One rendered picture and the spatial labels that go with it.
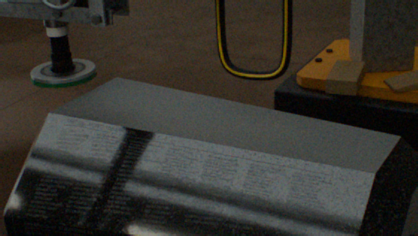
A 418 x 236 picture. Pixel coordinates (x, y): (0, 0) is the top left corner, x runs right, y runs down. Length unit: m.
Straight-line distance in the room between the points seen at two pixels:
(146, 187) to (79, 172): 0.23
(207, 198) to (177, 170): 0.12
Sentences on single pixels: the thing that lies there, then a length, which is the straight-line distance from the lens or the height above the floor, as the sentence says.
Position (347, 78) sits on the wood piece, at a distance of 2.15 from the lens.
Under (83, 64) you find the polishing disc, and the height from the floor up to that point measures 0.88.
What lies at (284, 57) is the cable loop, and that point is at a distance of 1.87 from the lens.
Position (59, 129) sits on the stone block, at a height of 0.79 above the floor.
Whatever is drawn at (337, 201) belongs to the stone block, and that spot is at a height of 0.76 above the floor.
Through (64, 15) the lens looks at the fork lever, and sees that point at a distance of 2.07.
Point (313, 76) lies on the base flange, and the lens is 2.30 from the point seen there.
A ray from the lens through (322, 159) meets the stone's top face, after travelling 1.64.
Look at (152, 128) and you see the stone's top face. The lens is 1.84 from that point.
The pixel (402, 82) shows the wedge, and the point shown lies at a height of 0.80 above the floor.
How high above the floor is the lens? 1.58
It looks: 24 degrees down
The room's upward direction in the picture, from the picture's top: 3 degrees counter-clockwise
